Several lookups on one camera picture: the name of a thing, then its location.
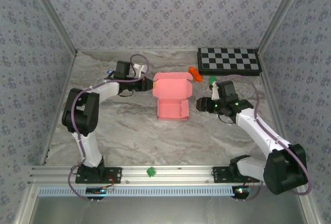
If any black grey chessboard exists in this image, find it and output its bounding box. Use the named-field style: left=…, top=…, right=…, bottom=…
left=197, top=47, right=261, bottom=77

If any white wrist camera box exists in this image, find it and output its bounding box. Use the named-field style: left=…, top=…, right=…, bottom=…
left=210, top=83, right=221, bottom=101
left=133, top=63, right=146, bottom=78

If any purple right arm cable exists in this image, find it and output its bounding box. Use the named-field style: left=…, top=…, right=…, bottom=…
left=214, top=74, right=313, bottom=202

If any grey metal panel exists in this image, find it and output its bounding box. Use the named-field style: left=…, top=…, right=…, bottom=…
left=28, top=195, right=310, bottom=224

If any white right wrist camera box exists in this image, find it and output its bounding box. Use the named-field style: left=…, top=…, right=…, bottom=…
left=210, top=83, right=221, bottom=101

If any slotted cable duct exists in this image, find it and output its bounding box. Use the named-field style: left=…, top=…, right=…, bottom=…
left=38, top=186, right=237, bottom=197

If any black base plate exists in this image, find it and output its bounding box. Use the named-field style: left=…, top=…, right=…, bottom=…
left=212, top=166, right=260, bottom=184
left=75, top=166, right=123, bottom=185

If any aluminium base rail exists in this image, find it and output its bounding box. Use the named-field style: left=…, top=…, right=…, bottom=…
left=27, top=164, right=310, bottom=186

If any aluminium frame post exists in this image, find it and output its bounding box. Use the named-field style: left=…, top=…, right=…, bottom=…
left=258, top=0, right=309, bottom=52

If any aluminium side rail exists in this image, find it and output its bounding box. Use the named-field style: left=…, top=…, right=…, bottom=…
left=259, top=50, right=295, bottom=165
left=40, top=50, right=78, bottom=166

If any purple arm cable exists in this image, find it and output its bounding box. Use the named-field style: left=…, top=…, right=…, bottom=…
left=214, top=74, right=313, bottom=202
left=67, top=54, right=152, bottom=204

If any right circuit board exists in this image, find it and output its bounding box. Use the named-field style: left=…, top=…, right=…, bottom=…
left=232, top=185, right=253, bottom=199

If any orange toy brick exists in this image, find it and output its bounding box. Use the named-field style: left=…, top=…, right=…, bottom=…
left=188, top=66, right=204, bottom=83

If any left circuit board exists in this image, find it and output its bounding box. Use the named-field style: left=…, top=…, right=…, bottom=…
left=86, top=185, right=115, bottom=196

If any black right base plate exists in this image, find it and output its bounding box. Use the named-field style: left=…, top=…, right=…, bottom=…
left=212, top=166, right=260, bottom=184

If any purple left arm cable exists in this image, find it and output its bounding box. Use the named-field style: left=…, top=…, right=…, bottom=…
left=67, top=54, right=152, bottom=204

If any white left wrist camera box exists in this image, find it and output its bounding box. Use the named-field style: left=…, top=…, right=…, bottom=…
left=133, top=63, right=146, bottom=78

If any circuit board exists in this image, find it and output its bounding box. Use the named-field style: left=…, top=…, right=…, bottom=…
left=86, top=185, right=115, bottom=196
left=232, top=185, right=253, bottom=199

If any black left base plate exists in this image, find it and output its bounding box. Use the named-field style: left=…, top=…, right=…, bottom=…
left=75, top=166, right=123, bottom=185

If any pink paper box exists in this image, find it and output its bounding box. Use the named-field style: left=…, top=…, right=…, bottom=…
left=153, top=71, right=194, bottom=122

